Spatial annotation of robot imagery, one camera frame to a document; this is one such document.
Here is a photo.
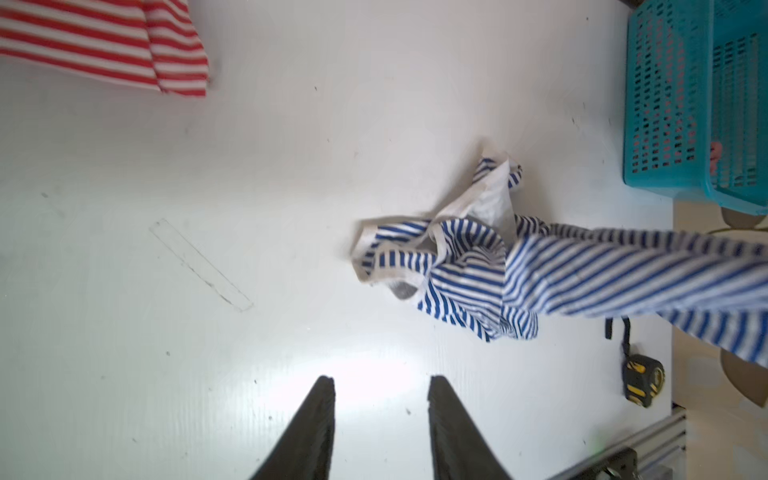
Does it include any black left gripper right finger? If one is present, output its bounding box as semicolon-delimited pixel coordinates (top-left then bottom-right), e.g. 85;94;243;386
428;376;511;480

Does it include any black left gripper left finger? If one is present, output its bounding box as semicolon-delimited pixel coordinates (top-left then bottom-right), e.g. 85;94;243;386
252;376;336;480

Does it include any blue white striped tank top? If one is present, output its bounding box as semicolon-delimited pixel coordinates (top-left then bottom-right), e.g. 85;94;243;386
352;153;767;366

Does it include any red white striped tank top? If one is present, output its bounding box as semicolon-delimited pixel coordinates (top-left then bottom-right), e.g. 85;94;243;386
1;0;209;97

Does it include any yellow black tape measure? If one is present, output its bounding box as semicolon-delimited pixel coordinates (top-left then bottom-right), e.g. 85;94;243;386
621;316;666;408

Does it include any pink red garment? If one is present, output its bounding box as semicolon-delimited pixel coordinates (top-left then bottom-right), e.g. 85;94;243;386
709;141;723;176

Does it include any teal plastic laundry basket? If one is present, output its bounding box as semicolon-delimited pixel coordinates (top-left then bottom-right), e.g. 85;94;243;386
623;0;767;216

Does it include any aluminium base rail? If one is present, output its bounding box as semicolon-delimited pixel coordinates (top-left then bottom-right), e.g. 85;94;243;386
553;404;688;480

